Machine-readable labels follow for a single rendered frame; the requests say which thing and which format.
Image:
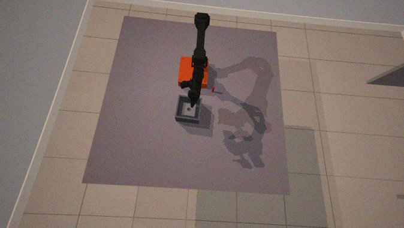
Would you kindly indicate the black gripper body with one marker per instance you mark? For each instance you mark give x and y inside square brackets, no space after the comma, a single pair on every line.
[196,88]

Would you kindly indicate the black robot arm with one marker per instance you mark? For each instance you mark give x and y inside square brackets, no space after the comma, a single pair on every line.
[199,58]

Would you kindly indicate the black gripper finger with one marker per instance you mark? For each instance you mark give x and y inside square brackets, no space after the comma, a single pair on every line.
[193,100]

